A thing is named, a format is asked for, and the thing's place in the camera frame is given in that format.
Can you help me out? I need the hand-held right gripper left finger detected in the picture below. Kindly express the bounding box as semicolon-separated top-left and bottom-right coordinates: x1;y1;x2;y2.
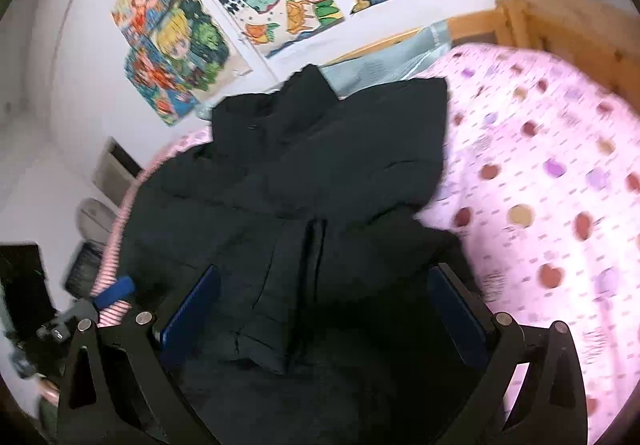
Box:
57;265;223;445

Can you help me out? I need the light blue pillow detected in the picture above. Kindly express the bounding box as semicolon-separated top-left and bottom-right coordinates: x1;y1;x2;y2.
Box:
195;25;451;120

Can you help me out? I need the black monitor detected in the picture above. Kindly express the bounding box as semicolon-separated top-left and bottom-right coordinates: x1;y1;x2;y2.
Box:
0;242;57;341

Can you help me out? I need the dark keyboard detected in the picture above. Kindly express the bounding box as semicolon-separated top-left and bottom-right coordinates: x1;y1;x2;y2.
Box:
64;242;107;300

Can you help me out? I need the wooden bed frame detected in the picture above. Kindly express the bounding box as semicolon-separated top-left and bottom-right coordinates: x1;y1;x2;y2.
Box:
320;0;640;100

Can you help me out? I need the black jacket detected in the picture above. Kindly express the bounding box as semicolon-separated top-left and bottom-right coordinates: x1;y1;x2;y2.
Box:
120;65;501;445

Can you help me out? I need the pink fruit-print bed sheet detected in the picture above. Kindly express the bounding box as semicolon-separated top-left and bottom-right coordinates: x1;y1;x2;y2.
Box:
92;42;640;445

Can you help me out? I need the cartoon characters wall poster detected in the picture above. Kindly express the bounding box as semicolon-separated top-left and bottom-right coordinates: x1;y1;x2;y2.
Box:
111;0;253;126

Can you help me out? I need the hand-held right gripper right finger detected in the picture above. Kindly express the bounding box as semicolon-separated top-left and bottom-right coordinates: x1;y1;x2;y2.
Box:
427;262;588;445

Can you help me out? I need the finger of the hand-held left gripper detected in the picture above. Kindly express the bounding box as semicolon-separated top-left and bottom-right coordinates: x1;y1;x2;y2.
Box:
92;275;137;312

